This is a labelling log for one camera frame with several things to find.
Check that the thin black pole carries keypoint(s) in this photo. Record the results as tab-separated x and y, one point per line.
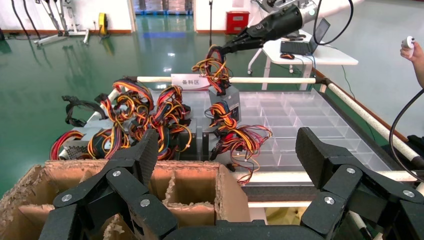
210	20

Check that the white cart rail pipe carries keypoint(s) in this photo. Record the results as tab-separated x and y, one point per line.
371	121
281	176
281	204
114	94
265	80

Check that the brown divided cardboard box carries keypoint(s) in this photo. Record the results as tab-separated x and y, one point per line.
195	188

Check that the clear plastic divider tray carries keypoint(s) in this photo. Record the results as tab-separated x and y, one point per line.
298	132

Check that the white label sign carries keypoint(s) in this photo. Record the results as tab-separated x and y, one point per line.
185	82

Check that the red wall cabinet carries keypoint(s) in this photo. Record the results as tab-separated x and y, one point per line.
238	23

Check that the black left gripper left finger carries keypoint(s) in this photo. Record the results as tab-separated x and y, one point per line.
99	195

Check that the white handheld controller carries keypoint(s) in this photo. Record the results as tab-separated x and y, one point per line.
409	41

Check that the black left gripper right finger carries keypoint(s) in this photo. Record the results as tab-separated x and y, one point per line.
318	155

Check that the white metal floor stand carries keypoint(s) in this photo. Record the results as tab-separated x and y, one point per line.
56	37

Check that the black pipe corner joint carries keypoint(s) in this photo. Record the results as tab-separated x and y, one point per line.
132	79
323	81

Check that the person hand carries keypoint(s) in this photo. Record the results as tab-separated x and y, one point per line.
415	54

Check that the orange black computer mouse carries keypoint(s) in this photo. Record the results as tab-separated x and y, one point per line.
287	56

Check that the dark laptop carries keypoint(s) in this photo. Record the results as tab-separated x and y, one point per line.
298	48

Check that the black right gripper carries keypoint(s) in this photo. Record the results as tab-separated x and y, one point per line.
278	24

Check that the person forearm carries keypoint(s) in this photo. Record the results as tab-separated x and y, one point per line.
421	74

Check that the white desk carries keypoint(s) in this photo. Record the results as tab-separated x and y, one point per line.
331	56

